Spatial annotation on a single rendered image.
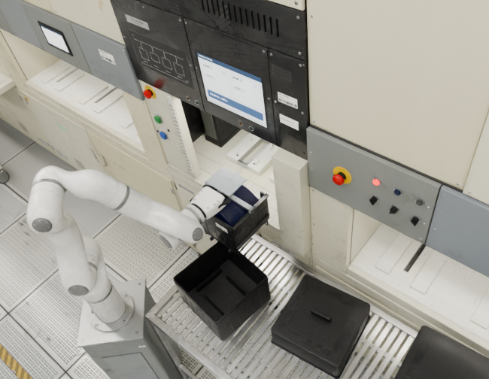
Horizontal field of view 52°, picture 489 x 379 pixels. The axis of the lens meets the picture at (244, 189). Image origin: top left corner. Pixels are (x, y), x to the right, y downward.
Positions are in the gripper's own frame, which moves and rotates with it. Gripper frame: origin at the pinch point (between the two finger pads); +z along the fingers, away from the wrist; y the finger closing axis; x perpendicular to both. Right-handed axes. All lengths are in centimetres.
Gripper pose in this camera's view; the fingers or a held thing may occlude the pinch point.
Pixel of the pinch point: (226, 185)
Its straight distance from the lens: 186.6
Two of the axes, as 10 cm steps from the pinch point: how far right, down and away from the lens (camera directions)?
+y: 7.5, 4.4, -4.9
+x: -1.1, -6.4, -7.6
